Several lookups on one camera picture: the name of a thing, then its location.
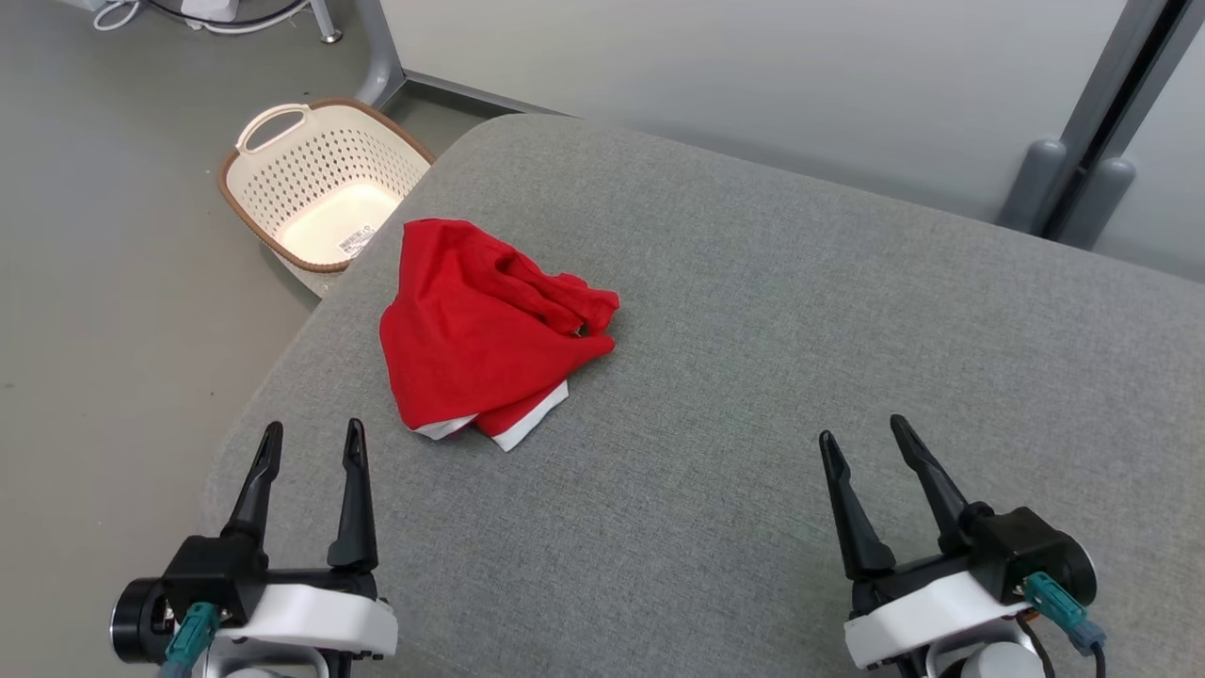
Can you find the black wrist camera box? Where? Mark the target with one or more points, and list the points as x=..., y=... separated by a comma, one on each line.
x=212, y=574
x=1021, y=551

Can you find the grey floor rail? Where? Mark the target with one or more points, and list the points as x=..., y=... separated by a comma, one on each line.
x=490, y=94

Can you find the grey cylindrical post cover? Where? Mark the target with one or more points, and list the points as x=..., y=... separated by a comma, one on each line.
x=1097, y=207
x=1031, y=188

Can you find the cream laundry basket brown rim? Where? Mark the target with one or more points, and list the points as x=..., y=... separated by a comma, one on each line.
x=320, y=179

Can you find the red shorts with white hem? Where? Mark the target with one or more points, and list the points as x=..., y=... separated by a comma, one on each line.
x=471, y=348

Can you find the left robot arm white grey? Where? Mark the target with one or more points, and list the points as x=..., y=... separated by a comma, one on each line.
x=264, y=664

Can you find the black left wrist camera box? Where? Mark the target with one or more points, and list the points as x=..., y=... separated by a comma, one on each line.
x=212, y=574

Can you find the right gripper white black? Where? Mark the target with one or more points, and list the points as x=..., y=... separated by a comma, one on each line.
x=918, y=612

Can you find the thin round metal leg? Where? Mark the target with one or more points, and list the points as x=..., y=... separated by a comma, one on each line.
x=325, y=24

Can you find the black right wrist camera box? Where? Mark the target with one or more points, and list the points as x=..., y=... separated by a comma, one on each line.
x=1021, y=551

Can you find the grey metal partition foot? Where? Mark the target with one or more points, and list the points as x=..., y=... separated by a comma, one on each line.
x=381, y=56

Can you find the white power adapter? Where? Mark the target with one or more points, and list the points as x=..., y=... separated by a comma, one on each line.
x=209, y=9

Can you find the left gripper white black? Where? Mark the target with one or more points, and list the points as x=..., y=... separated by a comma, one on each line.
x=320, y=617

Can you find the dark grey partition post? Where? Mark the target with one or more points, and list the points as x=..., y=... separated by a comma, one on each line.
x=1120, y=94

